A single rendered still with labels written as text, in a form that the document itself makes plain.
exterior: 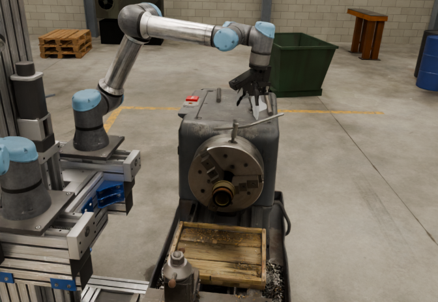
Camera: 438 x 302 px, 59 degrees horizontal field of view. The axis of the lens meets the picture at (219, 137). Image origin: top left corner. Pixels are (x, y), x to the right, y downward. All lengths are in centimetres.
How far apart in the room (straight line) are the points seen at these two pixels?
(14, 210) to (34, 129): 32
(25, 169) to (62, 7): 1095
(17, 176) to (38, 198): 10
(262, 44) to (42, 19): 1115
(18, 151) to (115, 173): 58
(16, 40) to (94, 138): 48
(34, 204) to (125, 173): 50
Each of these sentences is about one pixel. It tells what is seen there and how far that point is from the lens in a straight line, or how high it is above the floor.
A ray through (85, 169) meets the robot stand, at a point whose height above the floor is 107.
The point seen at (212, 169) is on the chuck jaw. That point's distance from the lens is 154.
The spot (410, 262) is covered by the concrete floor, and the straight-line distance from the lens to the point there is 321.
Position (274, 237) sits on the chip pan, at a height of 54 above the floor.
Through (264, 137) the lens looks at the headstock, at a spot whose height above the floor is 122.
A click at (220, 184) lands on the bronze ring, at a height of 112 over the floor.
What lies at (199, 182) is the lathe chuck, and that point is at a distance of 164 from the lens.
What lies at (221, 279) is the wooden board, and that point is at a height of 89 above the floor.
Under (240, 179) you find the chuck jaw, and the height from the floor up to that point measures 111.
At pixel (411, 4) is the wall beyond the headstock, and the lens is 1269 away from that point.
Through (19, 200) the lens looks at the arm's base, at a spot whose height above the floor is 122.
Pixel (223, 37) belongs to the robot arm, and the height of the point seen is 167.
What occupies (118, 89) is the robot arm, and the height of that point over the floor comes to 138.
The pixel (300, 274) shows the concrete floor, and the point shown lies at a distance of 284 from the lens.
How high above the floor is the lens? 189
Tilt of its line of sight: 24 degrees down
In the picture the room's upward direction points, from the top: 2 degrees clockwise
